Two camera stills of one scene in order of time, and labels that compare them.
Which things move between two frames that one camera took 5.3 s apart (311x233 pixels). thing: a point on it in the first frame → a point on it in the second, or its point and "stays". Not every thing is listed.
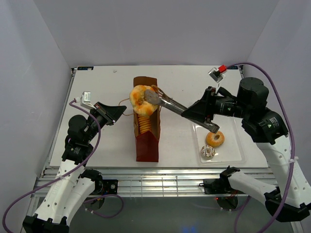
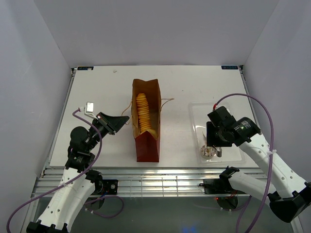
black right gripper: [203, 108] → [210, 139]
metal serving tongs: [155, 96] → [218, 151]
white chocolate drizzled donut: [207, 152] stays
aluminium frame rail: [148, 182] stays
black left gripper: [111, 113] → [112, 124]
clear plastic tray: [231, 151] stays
